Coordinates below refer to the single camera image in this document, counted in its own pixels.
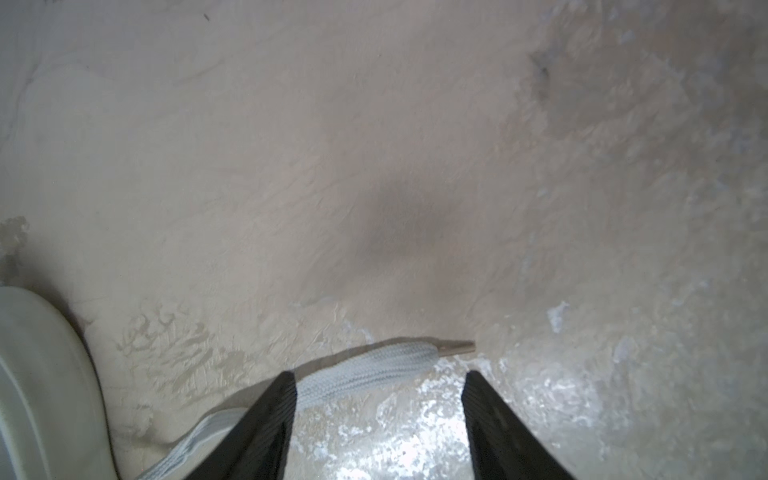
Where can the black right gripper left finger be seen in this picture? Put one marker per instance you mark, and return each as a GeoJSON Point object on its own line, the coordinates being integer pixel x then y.
{"type": "Point", "coordinates": [257, 446]}

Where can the white shoelace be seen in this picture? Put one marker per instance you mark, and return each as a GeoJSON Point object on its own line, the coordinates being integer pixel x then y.
{"type": "Point", "coordinates": [325, 382]}

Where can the white sneaker shoe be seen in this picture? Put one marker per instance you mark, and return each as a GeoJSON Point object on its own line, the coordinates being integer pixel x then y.
{"type": "Point", "coordinates": [53, 421]}

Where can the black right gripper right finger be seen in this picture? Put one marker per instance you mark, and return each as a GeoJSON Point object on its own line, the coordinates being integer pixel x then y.
{"type": "Point", "coordinates": [501, 445]}

